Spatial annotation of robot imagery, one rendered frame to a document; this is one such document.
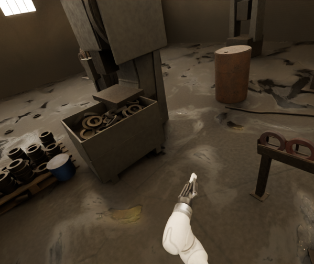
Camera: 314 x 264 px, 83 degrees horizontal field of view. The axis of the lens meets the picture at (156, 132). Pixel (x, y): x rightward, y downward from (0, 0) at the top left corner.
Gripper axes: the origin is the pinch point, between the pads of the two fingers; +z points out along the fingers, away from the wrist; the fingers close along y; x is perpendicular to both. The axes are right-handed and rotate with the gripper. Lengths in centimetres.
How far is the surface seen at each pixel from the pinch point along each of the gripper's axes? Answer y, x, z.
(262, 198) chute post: -6, -89, 62
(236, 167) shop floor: -25, -72, 98
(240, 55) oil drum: 28, 6, 255
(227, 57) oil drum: 12, 19, 252
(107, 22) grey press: -25, 134, 94
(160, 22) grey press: -6, 112, 159
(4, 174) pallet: -221, 106, -4
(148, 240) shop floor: -84, -39, -5
